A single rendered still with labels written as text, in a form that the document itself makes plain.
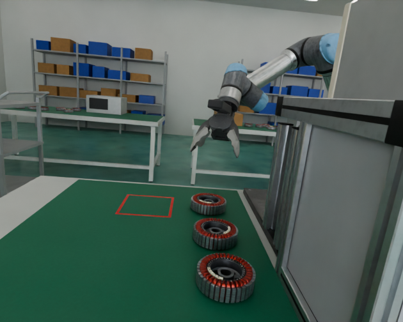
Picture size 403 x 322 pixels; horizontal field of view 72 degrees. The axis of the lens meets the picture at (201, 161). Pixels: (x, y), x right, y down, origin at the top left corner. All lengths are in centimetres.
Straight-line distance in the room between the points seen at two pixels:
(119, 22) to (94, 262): 732
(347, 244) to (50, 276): 51
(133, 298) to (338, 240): 35
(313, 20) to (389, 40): 761
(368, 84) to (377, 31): 9
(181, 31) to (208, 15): 76
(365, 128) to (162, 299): 41
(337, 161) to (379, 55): 23
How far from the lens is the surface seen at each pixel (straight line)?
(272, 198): 74
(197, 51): 745
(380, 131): 36
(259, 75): 119
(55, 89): 755
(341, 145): 45
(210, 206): 84
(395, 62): 56
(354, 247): 42
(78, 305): 55
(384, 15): 62
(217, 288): 53
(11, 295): 60
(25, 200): 99
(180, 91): 738
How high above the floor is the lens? 110
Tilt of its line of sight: 13 degrees down
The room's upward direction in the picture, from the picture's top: 5 degrees clockwise
